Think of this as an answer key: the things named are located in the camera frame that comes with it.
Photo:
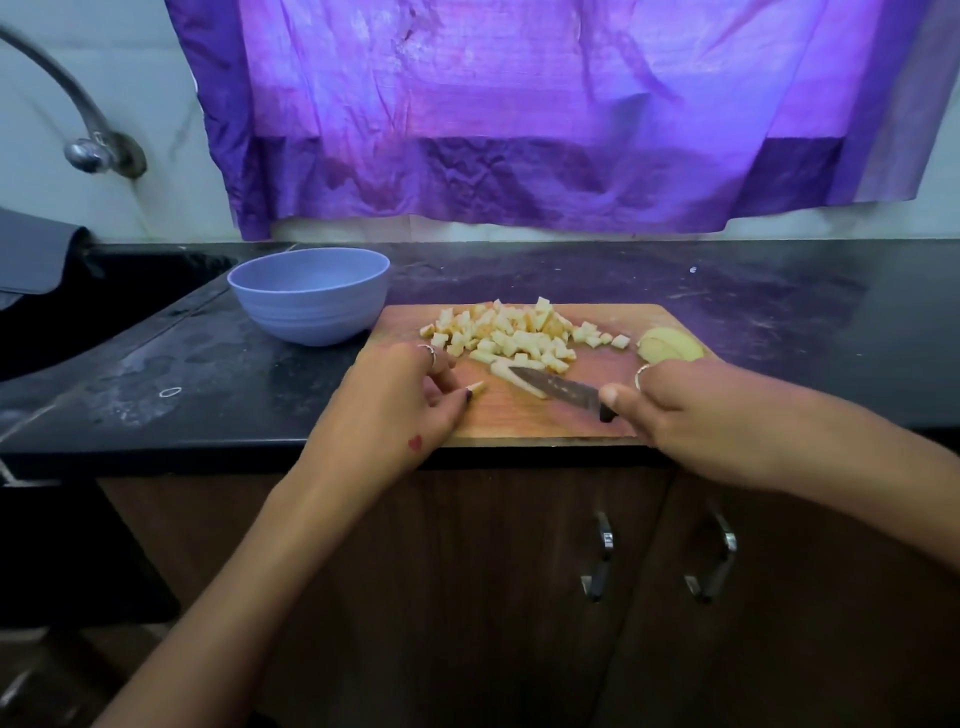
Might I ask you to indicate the person's right hand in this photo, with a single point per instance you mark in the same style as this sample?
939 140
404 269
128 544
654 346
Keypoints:
713 420

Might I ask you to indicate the person's left hand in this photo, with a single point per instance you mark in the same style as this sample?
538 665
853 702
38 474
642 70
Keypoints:
383 420

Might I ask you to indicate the potato slice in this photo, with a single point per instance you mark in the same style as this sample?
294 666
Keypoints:
671 344
513 377

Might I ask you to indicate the blue bowl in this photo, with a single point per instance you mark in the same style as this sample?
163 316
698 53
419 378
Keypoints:
308 296

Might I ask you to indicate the pile of diced potato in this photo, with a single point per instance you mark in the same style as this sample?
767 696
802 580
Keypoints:
510 333

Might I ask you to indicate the person's right forearm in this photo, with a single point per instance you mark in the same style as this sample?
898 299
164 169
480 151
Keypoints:
885 473

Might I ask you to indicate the person's left forearm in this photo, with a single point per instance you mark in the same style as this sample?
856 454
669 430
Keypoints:
210 615

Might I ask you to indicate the wooden cutting board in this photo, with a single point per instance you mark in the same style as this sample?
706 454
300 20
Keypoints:
510 413

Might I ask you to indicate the white rubber band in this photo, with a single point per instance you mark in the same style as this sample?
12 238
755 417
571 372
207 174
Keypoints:
161 392

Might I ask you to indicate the dark sink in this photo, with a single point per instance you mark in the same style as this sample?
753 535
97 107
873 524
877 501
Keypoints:
98 308

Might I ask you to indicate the purple cloth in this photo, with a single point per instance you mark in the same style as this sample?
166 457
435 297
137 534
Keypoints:
570 105

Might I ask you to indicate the grey cloth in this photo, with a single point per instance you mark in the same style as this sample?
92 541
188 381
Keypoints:
38 252

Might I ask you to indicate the metal faucet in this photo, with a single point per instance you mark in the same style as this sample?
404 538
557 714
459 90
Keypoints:
98 147

